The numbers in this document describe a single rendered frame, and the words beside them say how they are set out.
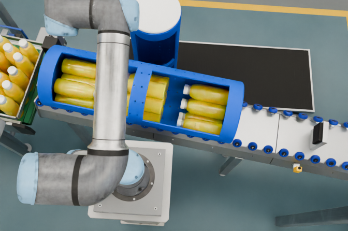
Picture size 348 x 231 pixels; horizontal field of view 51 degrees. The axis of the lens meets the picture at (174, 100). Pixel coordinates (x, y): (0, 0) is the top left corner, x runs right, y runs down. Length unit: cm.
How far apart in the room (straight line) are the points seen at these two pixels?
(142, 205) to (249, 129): 70
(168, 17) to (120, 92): 114
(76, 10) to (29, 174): 38
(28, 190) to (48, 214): 190
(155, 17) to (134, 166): 93
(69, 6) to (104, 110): 25
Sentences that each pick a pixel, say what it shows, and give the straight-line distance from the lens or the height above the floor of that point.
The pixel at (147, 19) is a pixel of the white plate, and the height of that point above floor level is 104.
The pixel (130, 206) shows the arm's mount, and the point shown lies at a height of 122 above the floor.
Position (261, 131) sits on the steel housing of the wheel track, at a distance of 187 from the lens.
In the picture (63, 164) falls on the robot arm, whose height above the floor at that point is 185.
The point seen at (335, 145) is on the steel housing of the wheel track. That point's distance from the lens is 198.
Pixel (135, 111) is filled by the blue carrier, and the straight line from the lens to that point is 157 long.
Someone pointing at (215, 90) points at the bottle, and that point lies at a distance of 165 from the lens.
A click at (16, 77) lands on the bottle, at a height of 107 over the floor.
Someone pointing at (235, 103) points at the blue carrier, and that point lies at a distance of 155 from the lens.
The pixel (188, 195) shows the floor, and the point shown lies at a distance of 268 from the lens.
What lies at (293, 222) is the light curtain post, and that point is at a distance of 241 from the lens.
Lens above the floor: 266
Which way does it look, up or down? 70 degrees down
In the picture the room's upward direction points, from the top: 5 degrees clockwise
